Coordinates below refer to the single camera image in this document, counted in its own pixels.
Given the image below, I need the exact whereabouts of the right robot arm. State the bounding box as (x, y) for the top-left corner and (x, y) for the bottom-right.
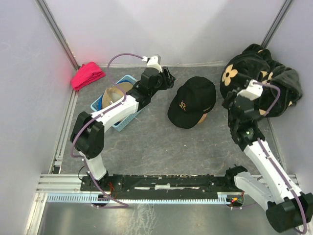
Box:
(223, 92), (313, 235)

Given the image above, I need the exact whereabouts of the blue perforated plastic basket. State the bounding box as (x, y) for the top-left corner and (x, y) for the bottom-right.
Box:
(90, 75), (141, 132)

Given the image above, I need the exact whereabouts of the magenta cloth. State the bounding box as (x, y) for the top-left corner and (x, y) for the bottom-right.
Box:
(70, 62), (106, 91)

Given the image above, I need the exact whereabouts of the black floral plush blanket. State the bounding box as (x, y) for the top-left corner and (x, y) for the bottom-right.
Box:
(220, 44), (303, 118)

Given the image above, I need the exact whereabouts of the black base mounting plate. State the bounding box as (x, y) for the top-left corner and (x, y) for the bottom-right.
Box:
(80, 173), (247, 199)

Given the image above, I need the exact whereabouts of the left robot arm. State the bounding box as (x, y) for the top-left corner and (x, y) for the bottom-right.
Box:
(70, 67), (175, 191)

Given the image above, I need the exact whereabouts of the black NY cap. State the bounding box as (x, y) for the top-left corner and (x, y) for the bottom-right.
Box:
(167, 76), (217, 129)

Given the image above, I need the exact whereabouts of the aluminium rail frame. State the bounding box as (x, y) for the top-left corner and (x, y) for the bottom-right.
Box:
(36, 173), (302, 195)

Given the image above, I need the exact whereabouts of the right corner aluminium post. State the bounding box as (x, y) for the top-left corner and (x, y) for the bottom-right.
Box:
(261, 0), (294, 48)

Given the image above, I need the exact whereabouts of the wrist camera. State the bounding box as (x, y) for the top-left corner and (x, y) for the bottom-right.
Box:
(141, 55), (163, 72)
(237, 79), (263, 101)

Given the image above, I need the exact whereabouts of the corner aluminium post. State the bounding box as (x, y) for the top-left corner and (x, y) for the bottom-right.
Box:
(261, 0), (294, 48)
(35, 0), (80, 70)

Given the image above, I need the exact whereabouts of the blue hat in basket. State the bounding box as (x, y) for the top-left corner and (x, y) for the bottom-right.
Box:
(97, 97), (102, 111)

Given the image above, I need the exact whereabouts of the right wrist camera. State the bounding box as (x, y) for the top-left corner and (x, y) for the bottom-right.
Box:
(237, 79), (263, 101)

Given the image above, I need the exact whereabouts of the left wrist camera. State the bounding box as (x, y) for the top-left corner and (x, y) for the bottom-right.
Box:
(141, 55), (163, 72)

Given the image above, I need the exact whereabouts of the tan sport cap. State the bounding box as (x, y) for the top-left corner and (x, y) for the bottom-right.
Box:
(102, 81), (133, 109)

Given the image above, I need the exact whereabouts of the left corner aluminium post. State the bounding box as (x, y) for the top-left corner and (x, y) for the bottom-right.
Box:
(35, 0), (80, 70)

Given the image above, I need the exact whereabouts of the wooden hat stand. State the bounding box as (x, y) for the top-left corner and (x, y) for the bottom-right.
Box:
(197, 113), (207, 124)

